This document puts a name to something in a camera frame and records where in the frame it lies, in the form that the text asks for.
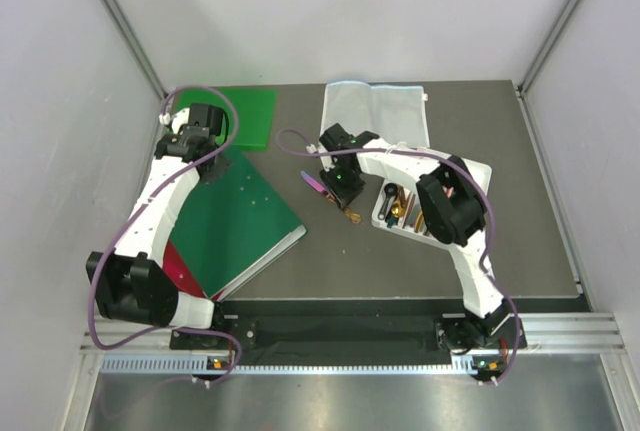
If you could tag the white cutlery tray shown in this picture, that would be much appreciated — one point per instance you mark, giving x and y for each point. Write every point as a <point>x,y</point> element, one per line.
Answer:
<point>441,204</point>

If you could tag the aluminium frame rail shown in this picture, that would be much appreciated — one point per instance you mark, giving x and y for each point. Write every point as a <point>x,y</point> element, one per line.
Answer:
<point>133,44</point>

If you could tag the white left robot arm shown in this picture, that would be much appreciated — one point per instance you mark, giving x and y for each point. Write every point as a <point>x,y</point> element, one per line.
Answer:
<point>133,285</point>

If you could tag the black measuring spoon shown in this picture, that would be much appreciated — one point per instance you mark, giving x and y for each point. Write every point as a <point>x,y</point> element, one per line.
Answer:
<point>390,192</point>

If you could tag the black mounting base plate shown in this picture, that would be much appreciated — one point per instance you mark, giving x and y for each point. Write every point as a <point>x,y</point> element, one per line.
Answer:
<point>428,332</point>

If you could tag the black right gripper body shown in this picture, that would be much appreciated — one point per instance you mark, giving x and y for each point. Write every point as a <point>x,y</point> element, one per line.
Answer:
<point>343,185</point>

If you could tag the teal handled gold spoon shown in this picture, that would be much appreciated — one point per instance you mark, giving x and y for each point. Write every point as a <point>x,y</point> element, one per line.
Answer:
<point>396,212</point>

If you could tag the dark green ring binder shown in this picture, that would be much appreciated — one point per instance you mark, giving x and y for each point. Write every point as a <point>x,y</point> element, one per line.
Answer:
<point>231,229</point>

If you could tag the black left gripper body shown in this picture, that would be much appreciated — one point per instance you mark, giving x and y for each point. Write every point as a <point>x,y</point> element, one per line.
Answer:
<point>209,169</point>

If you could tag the clear mesh zip pouch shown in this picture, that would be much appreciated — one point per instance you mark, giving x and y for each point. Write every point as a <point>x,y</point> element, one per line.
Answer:
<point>396,113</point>

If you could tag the magenta folder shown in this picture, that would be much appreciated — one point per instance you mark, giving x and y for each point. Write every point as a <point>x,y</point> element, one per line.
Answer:
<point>178,272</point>

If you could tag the light green plastic folder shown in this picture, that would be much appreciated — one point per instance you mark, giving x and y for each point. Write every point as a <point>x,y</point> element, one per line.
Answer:
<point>255,107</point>

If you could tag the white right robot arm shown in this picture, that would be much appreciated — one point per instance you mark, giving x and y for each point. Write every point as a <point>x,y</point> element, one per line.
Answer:
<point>481,298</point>

